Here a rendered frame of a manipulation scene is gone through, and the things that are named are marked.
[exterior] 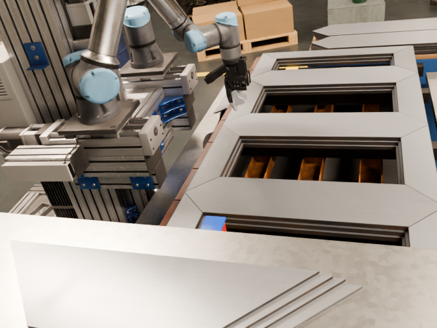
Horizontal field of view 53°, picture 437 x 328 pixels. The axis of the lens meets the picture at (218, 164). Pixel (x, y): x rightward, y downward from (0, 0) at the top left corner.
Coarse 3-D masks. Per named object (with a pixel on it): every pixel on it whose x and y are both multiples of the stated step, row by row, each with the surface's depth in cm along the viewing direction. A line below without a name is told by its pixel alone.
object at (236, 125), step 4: (244, 116) 176; (232, 120) 175; (236, 120) 174; (240, 120) 174; (244, 120) 173; (232, 124) 172; (236, 124) 172; (240, 124) 171; (244, 124) 171; (232, 128) 169; (236, 128) 169; (240, 128) 168; (236, 132) 166; (240, 132) 166
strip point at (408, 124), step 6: (402, 114) 158; (402, 120) 155; (408, 120) 154; (414, 120) 153; (402, 126) 151; (408, 126) 151; (414, 126) 150; (420, 126) 150; (402, 132) 148; (408, 132) 148
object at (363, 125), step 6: (354, 114) 164; (360, 114) 163; (366, 114) 162; (372, 114) 162; (354, 120) 160; (360, 120) 159; (366, 120) 159; (372, 120) 158; (354, 126) 156; (360, 126) 156; (366, 126) 155; (372, 126) 155; (354, 132) 153; (360, 132) 152; (366, 132) 152; (372, 132) 151
